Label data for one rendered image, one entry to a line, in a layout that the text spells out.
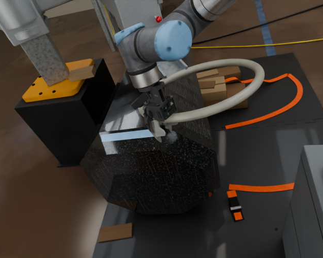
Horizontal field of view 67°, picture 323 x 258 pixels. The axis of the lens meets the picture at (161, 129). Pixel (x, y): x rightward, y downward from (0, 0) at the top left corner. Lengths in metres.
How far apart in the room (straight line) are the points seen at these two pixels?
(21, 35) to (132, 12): 0.87
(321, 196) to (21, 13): 1.85
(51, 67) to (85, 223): 1.23
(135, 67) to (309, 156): 0.69
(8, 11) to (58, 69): 0.49
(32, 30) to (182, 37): 1.46
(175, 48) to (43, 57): 1.57
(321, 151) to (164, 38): 0.72
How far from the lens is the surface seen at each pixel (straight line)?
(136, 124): 1.27
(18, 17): 1.93
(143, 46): 0.64
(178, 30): 0.62
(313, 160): 1.03
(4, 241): 2.48
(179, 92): 1.52
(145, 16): 1.41
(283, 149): 2.14
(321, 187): 0.97
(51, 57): 2.08
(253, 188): 1.90
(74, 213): 2.21
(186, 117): 0.76
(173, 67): 1.26
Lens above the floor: 1.64
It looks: 42 degrees down
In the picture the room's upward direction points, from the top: 19 degrees counter-clockwise
